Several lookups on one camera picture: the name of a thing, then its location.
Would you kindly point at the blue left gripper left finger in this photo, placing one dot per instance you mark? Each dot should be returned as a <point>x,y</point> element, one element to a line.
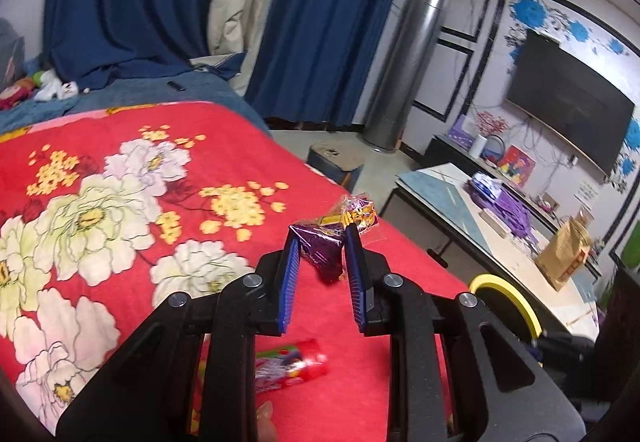
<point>286,280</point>

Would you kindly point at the black wall television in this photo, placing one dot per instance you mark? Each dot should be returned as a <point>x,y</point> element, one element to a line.
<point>570,98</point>

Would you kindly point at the plush toys on sofa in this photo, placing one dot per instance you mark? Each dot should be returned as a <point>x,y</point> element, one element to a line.
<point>42,86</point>

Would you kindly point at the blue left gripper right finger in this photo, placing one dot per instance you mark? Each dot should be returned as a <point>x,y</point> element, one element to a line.
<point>358,276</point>

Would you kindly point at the red floral blanket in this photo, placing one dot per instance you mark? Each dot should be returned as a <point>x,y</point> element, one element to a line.
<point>105,214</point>

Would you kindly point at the round mirror ornament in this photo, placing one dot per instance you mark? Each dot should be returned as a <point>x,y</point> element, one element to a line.
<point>494,149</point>

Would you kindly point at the blue sofa cover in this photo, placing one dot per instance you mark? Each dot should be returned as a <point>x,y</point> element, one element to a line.
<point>193,85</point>

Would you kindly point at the silver standing air conditioner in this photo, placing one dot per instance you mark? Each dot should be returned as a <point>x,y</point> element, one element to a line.
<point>412,49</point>

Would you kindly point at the purple cloth bag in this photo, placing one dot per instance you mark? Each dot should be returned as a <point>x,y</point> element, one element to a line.
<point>506,208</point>

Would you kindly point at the colourful picture frame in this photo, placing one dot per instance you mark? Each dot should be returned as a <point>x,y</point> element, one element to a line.
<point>516,166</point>

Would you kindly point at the yellow rimmed black trash bin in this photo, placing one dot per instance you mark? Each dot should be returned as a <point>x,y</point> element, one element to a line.
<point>509,305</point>

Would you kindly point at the white tissue pack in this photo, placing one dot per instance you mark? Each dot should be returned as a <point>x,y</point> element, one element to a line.
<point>488,186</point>

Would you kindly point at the beige rectangular box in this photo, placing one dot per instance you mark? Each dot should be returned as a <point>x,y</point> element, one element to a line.
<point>497,225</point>

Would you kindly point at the brown paper bag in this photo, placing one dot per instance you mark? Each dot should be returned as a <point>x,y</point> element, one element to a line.
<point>566,252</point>

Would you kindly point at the purple foil snack wrapper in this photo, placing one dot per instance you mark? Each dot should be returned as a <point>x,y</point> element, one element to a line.
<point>322,240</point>

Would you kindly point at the white vase red flowers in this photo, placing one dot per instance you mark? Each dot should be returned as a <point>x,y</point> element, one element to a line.
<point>488,123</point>

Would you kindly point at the blue curtain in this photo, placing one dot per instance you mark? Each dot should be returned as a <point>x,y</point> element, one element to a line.
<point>295,60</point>

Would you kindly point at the red tube candy pack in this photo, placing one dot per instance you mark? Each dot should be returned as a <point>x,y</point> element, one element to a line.
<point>287,366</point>

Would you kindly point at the coffee table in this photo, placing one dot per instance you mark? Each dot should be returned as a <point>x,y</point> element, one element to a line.
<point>434,208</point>

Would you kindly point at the blue cardboard topped stool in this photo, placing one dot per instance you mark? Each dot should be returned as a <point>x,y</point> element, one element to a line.
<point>340,162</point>

